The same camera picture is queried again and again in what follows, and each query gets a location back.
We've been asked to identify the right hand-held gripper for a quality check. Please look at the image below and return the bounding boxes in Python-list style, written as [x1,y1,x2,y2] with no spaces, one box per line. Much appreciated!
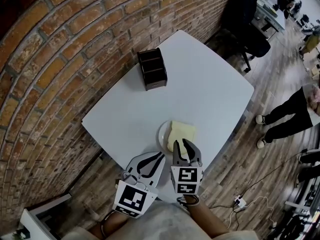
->
[170,138,205,195]

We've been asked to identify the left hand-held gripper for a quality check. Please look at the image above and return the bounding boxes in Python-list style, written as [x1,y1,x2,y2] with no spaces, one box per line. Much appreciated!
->
[113,151,166,219]

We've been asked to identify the yellow sponge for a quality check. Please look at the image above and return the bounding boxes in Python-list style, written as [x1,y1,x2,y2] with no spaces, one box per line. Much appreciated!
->
[166,120,198,155]

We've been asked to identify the white round plate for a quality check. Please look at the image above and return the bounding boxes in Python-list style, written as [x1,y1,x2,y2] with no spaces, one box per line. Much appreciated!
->
[156,120,176,152]

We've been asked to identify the person's left forearm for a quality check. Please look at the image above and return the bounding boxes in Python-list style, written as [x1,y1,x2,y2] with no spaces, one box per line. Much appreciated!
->
[88,210,131,240]

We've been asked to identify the person's right forearm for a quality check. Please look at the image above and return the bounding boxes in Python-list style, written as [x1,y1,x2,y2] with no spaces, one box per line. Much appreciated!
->
[183,194,230,237]

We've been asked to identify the dark wrist band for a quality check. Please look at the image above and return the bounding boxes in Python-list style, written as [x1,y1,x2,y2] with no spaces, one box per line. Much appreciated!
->
[176,194,200,207]

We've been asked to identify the person's grey shirt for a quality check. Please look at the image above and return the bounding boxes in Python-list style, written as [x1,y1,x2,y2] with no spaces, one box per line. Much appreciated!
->
[61,198,258,240]

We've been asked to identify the black wrist band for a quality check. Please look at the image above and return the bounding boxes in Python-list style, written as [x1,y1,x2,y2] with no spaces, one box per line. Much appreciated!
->
[101,211,116,240]

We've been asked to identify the dark wooden organizer box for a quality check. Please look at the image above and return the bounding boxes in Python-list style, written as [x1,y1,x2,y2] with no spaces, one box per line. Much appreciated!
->
[136,47,168,92]

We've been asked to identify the white chair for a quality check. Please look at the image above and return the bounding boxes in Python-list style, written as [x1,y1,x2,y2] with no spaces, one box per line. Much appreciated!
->
[18,193,72,240]

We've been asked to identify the white metal rack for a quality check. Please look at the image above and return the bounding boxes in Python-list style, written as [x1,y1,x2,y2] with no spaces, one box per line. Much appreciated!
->
[284,176,320,215]

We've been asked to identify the black bag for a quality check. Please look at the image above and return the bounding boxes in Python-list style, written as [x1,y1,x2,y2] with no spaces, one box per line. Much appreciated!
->
[282,213,313,240]

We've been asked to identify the pink plush item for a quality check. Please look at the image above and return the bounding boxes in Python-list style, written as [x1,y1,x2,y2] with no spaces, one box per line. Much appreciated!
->
[307,86,320,110]

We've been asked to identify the black office chair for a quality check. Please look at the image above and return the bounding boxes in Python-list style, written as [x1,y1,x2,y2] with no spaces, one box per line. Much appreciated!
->
[221,0,272,73]

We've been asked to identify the white background desk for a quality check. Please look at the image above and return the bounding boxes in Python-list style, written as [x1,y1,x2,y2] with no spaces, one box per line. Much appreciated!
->
[251,0,286,39]

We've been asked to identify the white power strip with cable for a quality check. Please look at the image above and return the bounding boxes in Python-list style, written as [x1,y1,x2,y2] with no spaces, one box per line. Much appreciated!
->
[227,196,276,230]

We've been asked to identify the black cable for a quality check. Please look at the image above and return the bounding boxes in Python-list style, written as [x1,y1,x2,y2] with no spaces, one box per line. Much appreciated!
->
[239,148,308,197]

